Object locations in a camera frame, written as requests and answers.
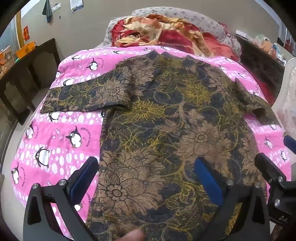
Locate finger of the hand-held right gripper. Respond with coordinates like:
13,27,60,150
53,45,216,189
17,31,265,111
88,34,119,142
282,132,296,158
254,153,288,186

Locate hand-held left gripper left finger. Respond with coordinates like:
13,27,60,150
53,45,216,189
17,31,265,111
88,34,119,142
23,157,100,241

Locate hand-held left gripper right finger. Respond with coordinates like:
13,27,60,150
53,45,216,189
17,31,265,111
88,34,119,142
194,158,272,241

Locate brown floral shirt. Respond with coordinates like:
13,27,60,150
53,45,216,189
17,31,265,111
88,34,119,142
40,50,281,241

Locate person's left hand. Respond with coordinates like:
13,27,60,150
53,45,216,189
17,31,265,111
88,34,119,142
120,228,145,241

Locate white ornate chair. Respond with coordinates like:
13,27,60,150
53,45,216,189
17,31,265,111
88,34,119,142
270,57,296,140

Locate pink penguin blanket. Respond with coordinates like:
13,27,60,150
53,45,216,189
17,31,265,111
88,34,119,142
10,45,292,241

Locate dark wooden bedside cabinet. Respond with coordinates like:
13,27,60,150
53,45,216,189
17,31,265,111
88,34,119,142
236,35,286,105

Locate pile of small household goods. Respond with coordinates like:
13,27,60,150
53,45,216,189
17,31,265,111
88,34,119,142
252,34,287,63

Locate dark wooden sideboard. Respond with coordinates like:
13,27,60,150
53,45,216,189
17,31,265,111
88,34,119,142
0,38,61,126

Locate orange box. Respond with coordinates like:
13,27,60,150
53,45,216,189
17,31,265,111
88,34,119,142
16,41,37,58

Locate grey patterned pillow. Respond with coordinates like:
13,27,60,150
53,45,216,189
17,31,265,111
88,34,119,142
103,6,242,61

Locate red orange floral quilt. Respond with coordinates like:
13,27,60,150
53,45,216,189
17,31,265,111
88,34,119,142
111,14,241,62

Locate teal hanging towel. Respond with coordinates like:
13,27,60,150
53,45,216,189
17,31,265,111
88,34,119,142
42,0,53,24

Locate wooden door frame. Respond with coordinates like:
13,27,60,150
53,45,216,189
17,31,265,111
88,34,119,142
14,10,26,50

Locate white wall calendar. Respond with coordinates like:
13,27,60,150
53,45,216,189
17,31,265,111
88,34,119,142
70,0,83,12

